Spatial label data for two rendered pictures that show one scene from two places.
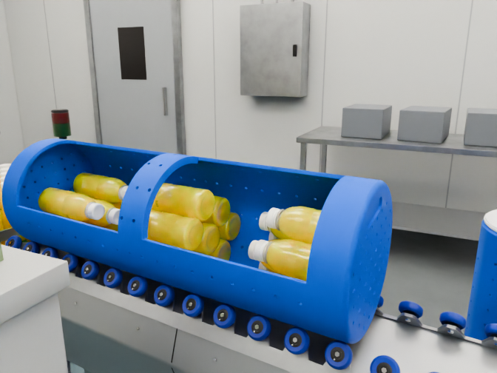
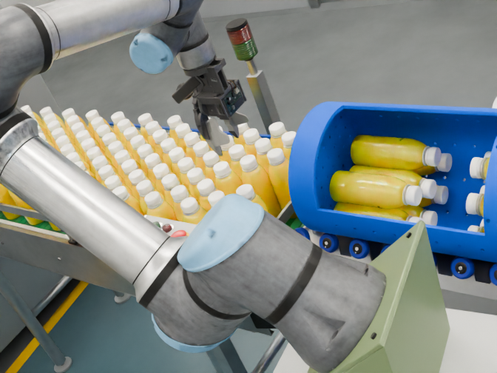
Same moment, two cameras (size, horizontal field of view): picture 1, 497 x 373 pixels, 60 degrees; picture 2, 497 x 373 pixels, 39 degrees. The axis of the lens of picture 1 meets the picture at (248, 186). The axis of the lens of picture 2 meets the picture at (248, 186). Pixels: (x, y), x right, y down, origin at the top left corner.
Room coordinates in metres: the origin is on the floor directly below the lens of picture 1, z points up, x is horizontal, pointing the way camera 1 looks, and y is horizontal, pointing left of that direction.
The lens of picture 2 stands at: (-0.12, 0.35, 1.96)
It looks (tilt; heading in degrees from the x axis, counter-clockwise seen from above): 34 degrees down; 16
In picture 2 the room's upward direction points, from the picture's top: 22 degrees counter-clockwise
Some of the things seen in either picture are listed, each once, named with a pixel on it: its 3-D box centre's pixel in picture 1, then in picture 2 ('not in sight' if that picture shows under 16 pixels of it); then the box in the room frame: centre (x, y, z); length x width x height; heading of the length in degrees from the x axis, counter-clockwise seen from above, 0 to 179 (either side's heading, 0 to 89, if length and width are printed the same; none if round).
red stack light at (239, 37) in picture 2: (60, 117); (239, 32); (1.66, 0.72, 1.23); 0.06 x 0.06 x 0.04
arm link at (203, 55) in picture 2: not in sight; (196, 52); (1.12, 0.70, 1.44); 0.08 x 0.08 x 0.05
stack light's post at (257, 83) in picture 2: not in sight; (306, 216); (1.66, 0.72, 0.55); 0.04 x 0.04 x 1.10; 59
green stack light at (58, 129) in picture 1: (61, 129); (244, 46); (1.66, 0.72, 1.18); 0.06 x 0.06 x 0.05
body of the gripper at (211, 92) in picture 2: not in sight; (212, 87); (1.11, 0.70, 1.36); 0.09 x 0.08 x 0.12; 60
